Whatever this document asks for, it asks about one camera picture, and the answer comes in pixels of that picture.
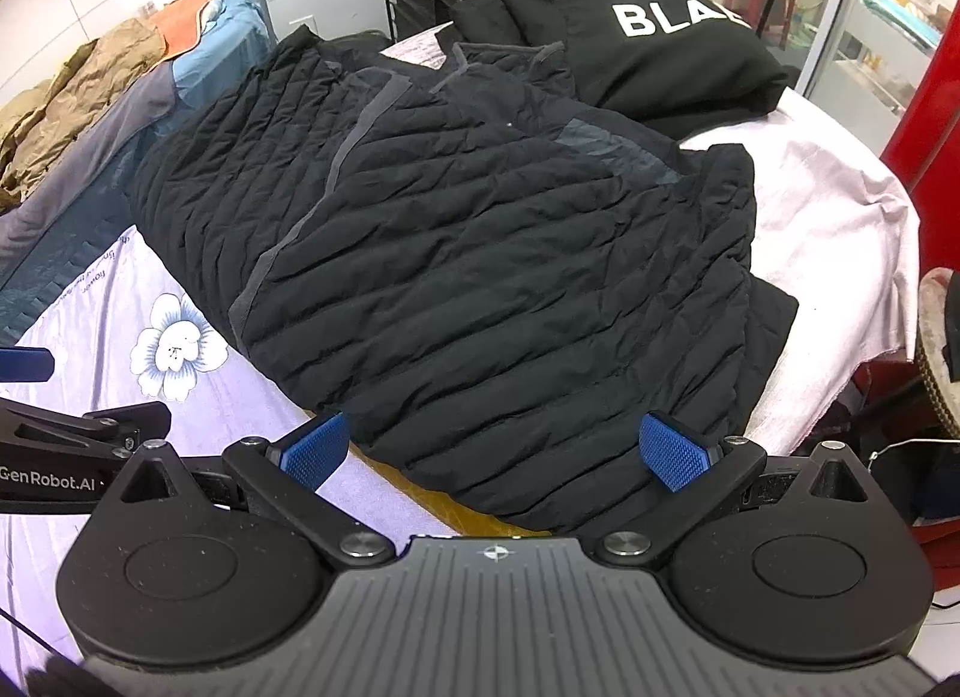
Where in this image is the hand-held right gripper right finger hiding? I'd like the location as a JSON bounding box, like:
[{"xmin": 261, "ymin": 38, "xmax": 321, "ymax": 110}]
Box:
[{"xmin": 596, "ymin": 410, "xmax": 872, "ymax": 572}]

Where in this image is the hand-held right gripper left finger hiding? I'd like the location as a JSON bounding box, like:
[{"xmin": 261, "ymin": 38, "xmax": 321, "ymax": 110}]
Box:
[{"xmin": 118, "ymin": 410, "xmax": 398, "ymax": 569}]

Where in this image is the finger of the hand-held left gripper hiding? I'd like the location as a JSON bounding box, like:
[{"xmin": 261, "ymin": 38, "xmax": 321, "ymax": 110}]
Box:
[
  {"xmin": 0, "ymin": 397, "xmax": 175, "ymax": 459},
  {"xmin": 0, "ymin": 346, "xmax": 56, "ymax": 383}
]

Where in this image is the black quilted jacket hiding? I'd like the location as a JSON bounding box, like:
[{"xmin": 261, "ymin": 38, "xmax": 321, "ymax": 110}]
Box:
[{"xmin": 127, "ymin": 23, "xmax": 801, "ymax": 539}]

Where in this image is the lavender floral bed sheet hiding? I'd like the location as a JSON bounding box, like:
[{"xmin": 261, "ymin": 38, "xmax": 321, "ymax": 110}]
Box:
[{"xmin": 0, "ymin": 220, "xmax": 466, "ymax": 672}]

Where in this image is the dark blue cloth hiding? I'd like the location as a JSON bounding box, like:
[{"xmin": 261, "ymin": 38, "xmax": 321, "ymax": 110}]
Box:
[{"xmin": 0, "ymin": 134, "xmax": 164, "ymax": 332}]

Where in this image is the yellow cloth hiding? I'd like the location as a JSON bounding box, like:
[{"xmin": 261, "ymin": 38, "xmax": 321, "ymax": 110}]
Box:
[{"xmin": 351, "ymin": 453, "xmax": 552, "ymax": 540}]

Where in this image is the khaki jacket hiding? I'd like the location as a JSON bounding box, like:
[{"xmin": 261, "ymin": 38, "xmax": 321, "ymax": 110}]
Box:
[{"xmin": 0, "ymin": 16, "xmax": 172, "ymax": 212}]

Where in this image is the pale pink bed sheet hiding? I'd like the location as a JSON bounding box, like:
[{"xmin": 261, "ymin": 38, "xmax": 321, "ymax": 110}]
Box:
[{"xmin": 379, "ymin": 29, "xmax": 925, "ymax": 477}]

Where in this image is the grey cloth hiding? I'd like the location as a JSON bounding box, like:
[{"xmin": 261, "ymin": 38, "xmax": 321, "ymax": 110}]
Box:
[{"xmin": 0, "ymin": 62, "xmax": 182, "ymax": 264}]

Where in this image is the tan round woven object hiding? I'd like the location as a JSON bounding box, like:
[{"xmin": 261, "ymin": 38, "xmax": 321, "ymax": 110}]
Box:
[{"xmin": 915, "ymin": 264, "xmax": 960, "ymax": 437}]

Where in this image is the black hoodie with white print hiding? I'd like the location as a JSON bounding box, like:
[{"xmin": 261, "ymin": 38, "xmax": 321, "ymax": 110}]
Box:
[{"xmin": 448, "ymin": 0, "xmax": 802, "ymax": 143}]

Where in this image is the orange cloth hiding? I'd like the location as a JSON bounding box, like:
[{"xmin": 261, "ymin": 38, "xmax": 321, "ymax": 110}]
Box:
[{"xmin": 152, "ymin": 0, "xmax": 227, "ymax": 62}]

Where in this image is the light blue cloth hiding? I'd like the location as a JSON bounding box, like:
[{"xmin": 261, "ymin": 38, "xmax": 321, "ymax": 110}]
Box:
[{"xmin": 169, "ymin": 0, "xmax": 277, "ymax": 96}]

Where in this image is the red cabinet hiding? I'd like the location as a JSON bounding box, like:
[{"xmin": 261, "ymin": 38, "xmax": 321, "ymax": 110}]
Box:
[{"xmin": 879, "ymin": 40, "xmax": 960, "ymax": 222}]

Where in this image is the glass cabinet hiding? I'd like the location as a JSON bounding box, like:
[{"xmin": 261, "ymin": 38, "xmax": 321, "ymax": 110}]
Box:
[{"xmin": 686, "ymin": 0, "xmax": 960, "ymax": 116}]

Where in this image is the thin white wire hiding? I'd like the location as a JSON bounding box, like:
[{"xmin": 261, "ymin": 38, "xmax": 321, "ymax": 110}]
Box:
[{"xmin": 859, "ymin": 436, "xmax": 942, "ymax": 477}]

